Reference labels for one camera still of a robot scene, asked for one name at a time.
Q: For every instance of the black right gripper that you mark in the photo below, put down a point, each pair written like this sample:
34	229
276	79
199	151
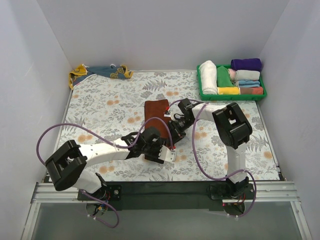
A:
173	136

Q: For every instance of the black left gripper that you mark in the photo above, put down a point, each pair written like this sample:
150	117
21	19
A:
155	155

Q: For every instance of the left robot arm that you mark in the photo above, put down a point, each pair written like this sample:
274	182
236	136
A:
67	167

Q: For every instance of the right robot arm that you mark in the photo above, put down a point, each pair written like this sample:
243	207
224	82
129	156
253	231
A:
234	131

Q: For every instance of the green plastic tray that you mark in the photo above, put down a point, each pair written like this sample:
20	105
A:
230	97

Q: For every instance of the yellow rolled towel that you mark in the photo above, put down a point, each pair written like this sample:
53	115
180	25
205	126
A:
228	90

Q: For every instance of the floral patterned table mat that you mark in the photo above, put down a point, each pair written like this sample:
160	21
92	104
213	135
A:
113	108

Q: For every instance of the white rolled towel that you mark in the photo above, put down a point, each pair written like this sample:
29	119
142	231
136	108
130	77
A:
208	75

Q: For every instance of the green rolled towel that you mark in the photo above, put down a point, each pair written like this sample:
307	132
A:
223	78

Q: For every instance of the pink rolled towel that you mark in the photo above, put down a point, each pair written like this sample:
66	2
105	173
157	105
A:
232	74

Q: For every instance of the light blue rolled towel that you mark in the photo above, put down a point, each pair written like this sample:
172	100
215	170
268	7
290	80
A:
248	83

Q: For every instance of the grey rolled towel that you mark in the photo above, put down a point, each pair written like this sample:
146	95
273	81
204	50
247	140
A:
250	75

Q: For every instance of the red brown rolled towel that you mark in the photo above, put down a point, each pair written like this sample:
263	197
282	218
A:
251	90

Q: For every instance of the purple rolled towel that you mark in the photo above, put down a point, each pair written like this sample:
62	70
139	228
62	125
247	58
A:
249	64

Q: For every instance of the blue yellow crumpled cloth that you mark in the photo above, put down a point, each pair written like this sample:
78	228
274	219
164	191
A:
82	72

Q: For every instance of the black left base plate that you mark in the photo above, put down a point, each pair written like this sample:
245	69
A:
111	192

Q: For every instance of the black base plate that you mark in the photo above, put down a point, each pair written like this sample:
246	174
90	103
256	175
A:
215	192
111	192

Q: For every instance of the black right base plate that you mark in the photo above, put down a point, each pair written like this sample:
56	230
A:
215	192

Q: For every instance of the aluminium frame rail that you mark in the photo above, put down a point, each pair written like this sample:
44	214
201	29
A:
168	211

